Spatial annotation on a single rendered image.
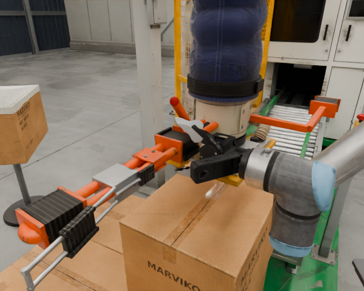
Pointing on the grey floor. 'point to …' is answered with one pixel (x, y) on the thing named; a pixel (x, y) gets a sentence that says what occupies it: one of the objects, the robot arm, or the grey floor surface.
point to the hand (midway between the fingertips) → (173, 146)
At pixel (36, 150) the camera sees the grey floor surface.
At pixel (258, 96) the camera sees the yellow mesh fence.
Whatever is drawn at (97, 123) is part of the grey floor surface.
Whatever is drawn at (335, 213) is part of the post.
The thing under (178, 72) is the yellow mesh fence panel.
